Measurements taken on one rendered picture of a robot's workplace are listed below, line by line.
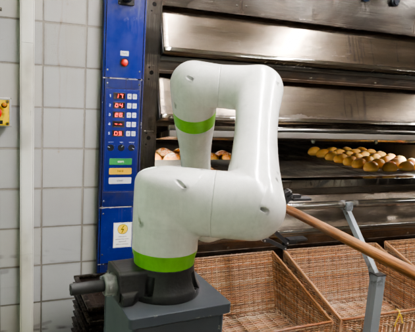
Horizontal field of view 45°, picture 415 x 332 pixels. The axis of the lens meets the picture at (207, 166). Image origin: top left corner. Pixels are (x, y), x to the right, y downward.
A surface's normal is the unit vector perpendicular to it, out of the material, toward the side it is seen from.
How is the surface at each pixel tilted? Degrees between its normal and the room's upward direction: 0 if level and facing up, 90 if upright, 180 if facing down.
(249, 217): 90
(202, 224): 111
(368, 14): 90
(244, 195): 56
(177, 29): 70
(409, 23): 91
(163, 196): 87
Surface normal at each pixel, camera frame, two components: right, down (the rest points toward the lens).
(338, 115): 0.39, -0.16
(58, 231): 0.39, 0.18
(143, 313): 0.07, -0.98
